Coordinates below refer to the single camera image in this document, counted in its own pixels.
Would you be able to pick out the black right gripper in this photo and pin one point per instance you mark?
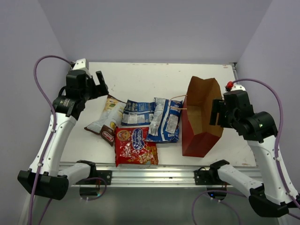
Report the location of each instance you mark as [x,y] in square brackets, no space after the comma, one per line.
[219,105]

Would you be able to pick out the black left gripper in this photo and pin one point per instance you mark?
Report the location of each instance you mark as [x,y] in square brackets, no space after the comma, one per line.
[99,90]

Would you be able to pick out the red paper bag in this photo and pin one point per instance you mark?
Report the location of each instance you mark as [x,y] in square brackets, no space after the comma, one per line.
[198,136]

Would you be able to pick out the white brown chips bag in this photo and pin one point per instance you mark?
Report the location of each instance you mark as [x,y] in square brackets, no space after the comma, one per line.
[109,120]

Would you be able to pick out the small blue snack bag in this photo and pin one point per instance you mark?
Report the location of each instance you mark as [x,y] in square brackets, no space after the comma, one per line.
[138,113]

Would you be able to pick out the large blue snack bag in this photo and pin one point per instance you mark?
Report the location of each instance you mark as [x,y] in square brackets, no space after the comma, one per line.
[164,127]

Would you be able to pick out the red candy bag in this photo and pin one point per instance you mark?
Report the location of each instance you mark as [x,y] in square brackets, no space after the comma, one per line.
[131,147]

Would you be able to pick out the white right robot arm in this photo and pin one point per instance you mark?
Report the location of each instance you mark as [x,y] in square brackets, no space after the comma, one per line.
[275,194]

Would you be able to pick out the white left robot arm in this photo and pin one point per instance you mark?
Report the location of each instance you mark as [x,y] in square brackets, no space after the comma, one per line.
[43,177]

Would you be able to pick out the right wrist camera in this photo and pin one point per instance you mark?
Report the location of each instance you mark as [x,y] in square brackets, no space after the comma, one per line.
[232,86]

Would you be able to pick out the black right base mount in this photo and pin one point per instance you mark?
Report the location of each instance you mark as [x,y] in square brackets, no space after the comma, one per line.
[202,176]

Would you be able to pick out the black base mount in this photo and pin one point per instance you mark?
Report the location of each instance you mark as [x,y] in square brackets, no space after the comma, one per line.
[202,176]
[105,175]

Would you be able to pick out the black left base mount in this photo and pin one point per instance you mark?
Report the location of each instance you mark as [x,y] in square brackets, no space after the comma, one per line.
[105,175]

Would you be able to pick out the aluminium mounting rail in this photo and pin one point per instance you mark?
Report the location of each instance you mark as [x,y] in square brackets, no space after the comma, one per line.
[151,176]

